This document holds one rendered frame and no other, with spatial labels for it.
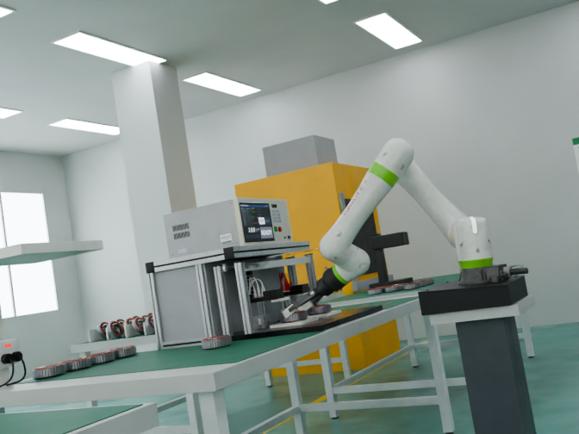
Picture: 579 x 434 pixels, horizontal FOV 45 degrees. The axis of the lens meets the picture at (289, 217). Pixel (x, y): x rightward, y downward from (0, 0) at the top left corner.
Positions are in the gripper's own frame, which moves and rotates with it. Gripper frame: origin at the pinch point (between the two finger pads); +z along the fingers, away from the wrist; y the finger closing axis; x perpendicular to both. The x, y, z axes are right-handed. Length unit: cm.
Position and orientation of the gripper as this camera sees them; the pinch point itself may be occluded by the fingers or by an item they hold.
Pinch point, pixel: (293, 312)
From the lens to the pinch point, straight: 287.4
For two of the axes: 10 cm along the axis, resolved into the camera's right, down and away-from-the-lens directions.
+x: 5.4, 7.9, -2.8
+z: -7.0, 6.1, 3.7
